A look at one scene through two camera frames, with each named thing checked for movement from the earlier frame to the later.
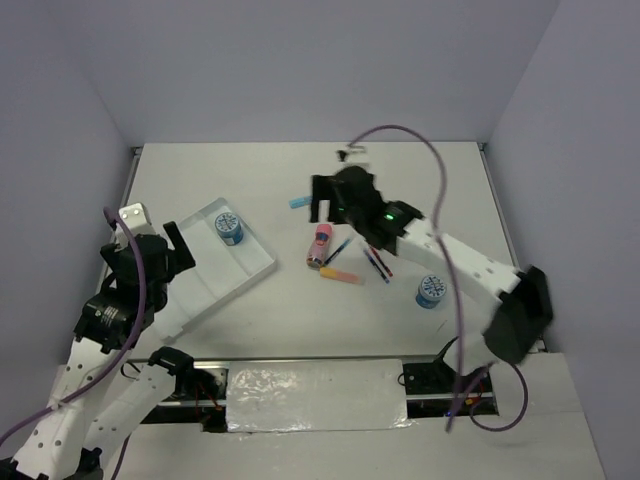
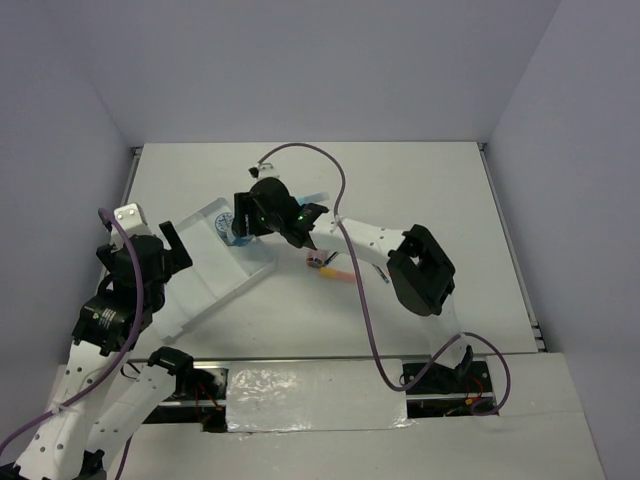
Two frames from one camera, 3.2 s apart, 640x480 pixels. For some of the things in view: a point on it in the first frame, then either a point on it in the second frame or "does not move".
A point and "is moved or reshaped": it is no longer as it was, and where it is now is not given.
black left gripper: [180, 257] does not move
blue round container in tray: [229, 226] does not move
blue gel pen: [333, 254] does not move
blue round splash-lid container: [430, 290] is moved or reshaped
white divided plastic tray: [220, 273] does not move
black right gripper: [323, 189] to [244, 204]
